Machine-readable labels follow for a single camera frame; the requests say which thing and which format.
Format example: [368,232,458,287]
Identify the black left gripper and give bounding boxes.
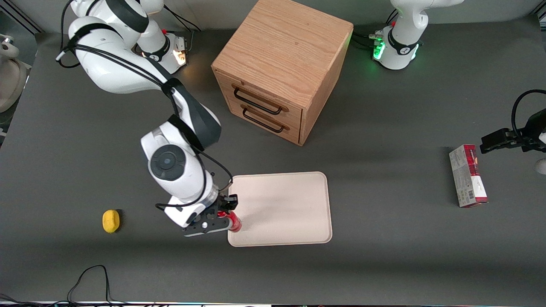
[480,109,546,154]

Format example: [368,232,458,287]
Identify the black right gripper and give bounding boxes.
[197,193,238,226]

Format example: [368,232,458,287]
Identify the red coke bottle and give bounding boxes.
[217,211,243,233]

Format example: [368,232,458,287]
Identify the cream plastic tray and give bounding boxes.
[228,171,333,247]

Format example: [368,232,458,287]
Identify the red white carton box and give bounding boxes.
[449,144,489,208]

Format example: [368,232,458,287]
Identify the yellow lemon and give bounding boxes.
[102,209,121,234]

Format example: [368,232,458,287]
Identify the wooden drawer cabinet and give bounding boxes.
[211,0,354,147]

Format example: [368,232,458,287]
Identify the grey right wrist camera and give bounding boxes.
[183,217,231,237]

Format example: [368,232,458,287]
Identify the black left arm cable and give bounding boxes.
[511,89,546,138]

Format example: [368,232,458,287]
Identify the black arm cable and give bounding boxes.
[511,89,546,138]
[56,0,234,211]

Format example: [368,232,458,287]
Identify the black drawer handle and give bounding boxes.
[232,84,290,116]
[241,105,290,133]

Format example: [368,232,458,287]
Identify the black loose table cable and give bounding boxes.
[0,265,141,307]

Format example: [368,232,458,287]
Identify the black left base cables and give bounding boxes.
[352,9,398,51]

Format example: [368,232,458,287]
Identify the black base cables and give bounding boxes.
[162,5,202,55]
[352,9,398,51]

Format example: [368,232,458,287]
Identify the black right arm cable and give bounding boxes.
[56,0,234,211]

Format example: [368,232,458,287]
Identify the black right base cables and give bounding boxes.
[162,5,202,55]

